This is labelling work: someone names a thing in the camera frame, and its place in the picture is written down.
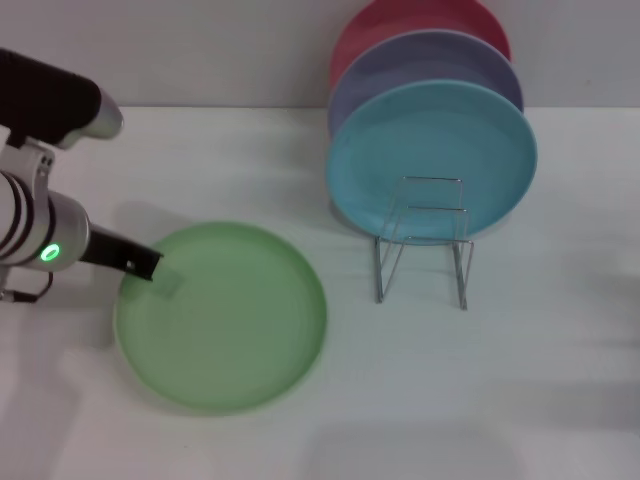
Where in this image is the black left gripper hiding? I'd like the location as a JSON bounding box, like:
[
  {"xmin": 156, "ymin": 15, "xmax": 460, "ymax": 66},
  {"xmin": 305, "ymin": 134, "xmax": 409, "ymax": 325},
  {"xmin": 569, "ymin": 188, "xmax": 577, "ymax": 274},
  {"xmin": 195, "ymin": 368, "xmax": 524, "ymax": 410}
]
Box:
[{"xmin": 81, "ymin": 224, "xmax": 165, "ymax": 283}]

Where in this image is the green plate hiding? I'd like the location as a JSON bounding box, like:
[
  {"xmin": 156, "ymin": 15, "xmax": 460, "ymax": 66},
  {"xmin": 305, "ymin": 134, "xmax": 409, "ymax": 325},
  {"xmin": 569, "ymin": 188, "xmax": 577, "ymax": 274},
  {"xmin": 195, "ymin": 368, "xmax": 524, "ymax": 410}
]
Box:
[{"xmin": 113, "ymin": 220, "xmax": 329, "ymax": 417}]

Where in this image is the teal plate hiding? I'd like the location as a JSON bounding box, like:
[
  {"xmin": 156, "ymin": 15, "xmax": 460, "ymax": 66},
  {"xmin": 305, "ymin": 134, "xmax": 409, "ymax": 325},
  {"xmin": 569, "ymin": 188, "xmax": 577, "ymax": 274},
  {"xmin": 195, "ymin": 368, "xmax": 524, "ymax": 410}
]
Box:
[{"xmin": 325, "ymin": 78, "xmax": 539, "ymax": 248}]

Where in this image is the purple plate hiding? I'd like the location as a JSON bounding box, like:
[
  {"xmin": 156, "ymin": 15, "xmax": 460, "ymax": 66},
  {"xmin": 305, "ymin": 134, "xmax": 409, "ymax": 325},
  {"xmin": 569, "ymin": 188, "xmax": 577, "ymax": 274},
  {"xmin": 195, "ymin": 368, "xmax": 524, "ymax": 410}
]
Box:
[{"xmin": 327, "ymin": 28, "xmax": 526, "ymax": 137}]

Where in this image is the red plate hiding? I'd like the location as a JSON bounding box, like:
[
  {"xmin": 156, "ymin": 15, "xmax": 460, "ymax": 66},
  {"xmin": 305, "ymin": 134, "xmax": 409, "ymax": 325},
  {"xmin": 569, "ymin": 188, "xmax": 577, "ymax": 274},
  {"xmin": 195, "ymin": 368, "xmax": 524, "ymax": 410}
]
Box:
[{"xmin": 329, "ymin": 0, "xmax": 513, "ymax": 95}]

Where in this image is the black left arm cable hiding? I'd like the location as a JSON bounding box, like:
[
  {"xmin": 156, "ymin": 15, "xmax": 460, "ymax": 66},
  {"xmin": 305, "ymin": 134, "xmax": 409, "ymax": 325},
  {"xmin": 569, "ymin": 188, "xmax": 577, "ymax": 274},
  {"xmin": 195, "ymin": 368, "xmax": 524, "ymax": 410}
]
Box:
[{"xmin": 0, "ymin": 269, "xmax": 55, "ymax": 304}]

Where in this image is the metal wire plate rack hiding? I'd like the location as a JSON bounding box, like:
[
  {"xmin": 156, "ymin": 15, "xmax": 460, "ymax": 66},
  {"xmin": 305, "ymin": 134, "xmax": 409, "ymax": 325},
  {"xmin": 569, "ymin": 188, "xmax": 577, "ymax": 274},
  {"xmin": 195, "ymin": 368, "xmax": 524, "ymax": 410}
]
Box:
[{"xmin": 374, "ymin": 175, "xmax": 476, "ymax": 312}]

